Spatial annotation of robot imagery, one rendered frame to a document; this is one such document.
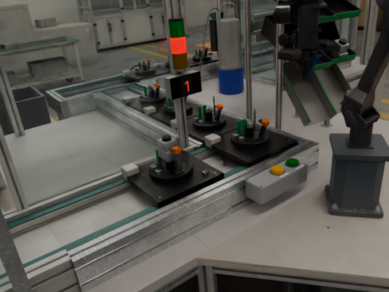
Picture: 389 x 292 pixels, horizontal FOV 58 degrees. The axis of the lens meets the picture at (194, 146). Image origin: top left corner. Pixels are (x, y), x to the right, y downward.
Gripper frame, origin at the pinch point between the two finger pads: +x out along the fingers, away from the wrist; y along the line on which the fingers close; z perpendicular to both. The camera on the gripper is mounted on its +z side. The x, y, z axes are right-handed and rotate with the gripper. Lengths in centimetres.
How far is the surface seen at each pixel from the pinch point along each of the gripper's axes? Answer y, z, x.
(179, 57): 25.5, 29.5, -4.6
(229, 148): 14.5, 19.7, 28.5
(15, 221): 84, 31, 31
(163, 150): 41.2, 18.7, 19.5
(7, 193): 83, 67, 40
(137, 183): 50, 21, 29
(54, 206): 74, 30, 31
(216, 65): -72, 137, 31
